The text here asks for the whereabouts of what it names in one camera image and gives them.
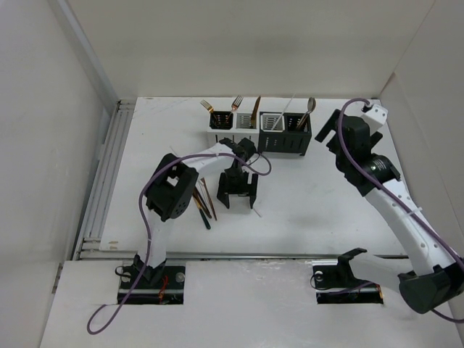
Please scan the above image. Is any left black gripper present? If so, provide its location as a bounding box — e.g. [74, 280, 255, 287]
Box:
[219, 168, 257, 208]

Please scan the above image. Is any silver spoon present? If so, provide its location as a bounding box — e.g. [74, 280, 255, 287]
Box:
[296, 96, 317, 131]

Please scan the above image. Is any rose gold fork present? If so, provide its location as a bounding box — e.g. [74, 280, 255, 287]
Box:
[226, 95, 244, 121]

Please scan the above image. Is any gold fork green handle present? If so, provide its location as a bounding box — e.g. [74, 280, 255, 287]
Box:
[200, 99, 214, 114]

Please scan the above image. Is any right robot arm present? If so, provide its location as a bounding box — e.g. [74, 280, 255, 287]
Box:
[314, 105, 463, 314]

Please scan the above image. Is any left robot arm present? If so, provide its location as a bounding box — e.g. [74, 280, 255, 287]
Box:
[133, 138, 258, 288]

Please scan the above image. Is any copper chopstick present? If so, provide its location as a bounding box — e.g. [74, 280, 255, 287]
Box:
[201, 178, 218, 221]

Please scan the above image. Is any white utensil container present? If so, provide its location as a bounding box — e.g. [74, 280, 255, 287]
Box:
[207, 111, 260, 148]

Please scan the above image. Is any black utensil container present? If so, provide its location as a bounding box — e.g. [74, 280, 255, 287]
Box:
[257, 112, 312, 157]

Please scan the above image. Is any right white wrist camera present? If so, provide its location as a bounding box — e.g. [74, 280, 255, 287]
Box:
[361, 104, 389, 133]

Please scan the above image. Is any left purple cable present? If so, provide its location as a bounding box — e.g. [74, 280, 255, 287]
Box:
[86, 152, 273, 335]

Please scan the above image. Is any purple cable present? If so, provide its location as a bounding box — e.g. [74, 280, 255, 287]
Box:
[336, 97, 464, 324]
[86, 152, 273, 335]

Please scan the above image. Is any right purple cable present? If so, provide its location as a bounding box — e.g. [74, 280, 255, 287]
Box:
[336, 97, 464, 324]

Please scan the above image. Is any bronze knife green handle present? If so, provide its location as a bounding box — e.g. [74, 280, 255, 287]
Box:
[193, 193, 211, 230]

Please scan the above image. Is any aluminium rail front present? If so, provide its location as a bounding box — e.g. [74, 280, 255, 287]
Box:
[166, 252, 338, 261]

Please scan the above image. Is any aluminium rail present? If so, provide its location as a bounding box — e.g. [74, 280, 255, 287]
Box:
[166, 252, 338, 261]
[70, 99, 136, 261]

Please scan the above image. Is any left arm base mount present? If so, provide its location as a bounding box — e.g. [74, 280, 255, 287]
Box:
[115, 265, 186, 305]

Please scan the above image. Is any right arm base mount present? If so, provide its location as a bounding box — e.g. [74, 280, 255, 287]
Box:
[310, 260, 384, 305]

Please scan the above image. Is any aluminium rail left side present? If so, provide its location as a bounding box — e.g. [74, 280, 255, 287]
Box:
[70, 99, 136, 261]

